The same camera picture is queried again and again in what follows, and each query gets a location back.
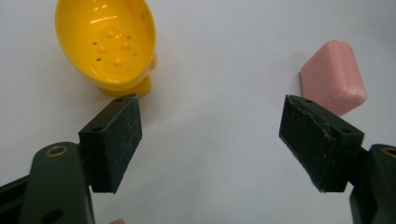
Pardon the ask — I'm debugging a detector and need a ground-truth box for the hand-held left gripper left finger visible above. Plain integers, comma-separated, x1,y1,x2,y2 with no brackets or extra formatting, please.
78,93,144,194

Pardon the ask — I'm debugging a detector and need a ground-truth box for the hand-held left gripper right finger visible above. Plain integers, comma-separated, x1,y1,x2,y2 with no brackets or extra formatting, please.
278,94,365,193

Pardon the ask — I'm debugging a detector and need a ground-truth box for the pink soap bar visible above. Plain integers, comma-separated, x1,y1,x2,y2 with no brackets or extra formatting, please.
299,39,368,118

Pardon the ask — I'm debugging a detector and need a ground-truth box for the yellow plastic soap dish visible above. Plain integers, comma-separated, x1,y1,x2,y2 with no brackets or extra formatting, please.
54,0,158,98

